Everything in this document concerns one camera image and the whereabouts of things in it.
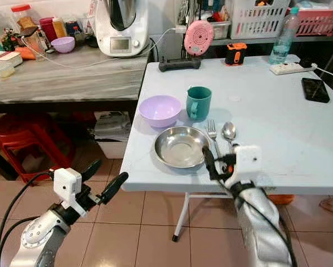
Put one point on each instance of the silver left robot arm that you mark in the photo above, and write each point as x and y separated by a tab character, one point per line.
38	239

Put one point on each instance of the large purple plastic bowl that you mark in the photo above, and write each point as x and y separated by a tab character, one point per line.
160	110

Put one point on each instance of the steel spoon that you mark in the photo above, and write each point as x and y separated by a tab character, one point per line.
229	131

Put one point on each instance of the magenta canister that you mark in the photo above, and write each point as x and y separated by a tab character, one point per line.
48	29

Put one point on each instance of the small clear plastic container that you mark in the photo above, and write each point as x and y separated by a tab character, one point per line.
5	70

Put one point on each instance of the white steel food processor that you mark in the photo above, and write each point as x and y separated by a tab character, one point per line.
120	33

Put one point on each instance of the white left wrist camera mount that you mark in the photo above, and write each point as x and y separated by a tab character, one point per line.
67	183

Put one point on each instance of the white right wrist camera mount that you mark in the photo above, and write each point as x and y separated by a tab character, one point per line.
248	162

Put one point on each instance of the pink round fan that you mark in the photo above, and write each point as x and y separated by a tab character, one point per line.
199	38

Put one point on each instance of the orange and black device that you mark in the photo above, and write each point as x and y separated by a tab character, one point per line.
236	55

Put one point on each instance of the grey marble counter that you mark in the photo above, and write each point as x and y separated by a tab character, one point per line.
72	83

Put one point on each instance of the yellow bottle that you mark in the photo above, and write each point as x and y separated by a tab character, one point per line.
59	28

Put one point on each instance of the black smartphone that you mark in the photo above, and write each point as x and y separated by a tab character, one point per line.
315	90

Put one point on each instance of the small purple bowl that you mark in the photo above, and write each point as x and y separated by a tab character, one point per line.
63	45

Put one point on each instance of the clear water bottle teal cap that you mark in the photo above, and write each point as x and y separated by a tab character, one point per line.
282	41

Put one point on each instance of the white lidded container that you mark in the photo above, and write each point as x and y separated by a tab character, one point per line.
5	58

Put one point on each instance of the flat black device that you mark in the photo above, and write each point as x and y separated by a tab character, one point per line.
179	65

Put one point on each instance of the white storage box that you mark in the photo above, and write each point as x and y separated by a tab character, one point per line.
113	147

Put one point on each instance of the white folding table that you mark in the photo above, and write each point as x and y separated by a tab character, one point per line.
278	133

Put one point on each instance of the red plastic stool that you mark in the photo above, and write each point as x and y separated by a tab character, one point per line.
24	136

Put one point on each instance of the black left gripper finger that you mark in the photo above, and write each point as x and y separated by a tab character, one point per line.
114	186
91	169

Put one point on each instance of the steel fork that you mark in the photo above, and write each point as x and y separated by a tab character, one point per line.
211	128

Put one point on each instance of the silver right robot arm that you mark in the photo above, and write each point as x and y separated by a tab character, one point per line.
261	228

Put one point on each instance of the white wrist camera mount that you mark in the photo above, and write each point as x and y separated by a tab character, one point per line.
248	162
67	183

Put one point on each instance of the white power strip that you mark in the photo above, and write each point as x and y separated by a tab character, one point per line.
290	68

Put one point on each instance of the red plastic basket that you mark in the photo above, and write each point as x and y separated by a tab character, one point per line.
319	23

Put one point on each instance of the white plastic basket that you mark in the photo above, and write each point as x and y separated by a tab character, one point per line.
258	21

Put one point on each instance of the teal mug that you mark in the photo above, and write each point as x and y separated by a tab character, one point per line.
201	103

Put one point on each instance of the clear jar red lid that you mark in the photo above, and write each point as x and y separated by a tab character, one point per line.
25	20

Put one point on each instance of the stainless steel plate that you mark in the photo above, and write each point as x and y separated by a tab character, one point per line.
180	146

